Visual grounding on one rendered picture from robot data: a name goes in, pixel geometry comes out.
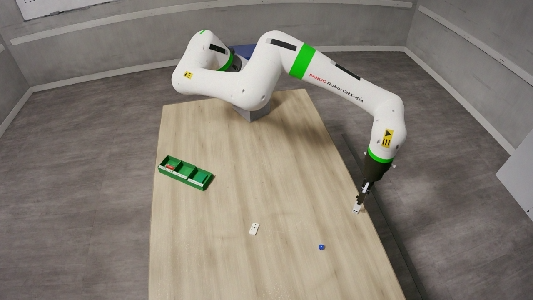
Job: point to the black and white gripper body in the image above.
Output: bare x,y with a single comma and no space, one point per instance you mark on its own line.
371,176

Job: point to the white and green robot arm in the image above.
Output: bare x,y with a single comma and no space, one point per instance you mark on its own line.
277,52

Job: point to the green rack of labelled bins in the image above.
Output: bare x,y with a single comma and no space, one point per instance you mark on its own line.
184,172

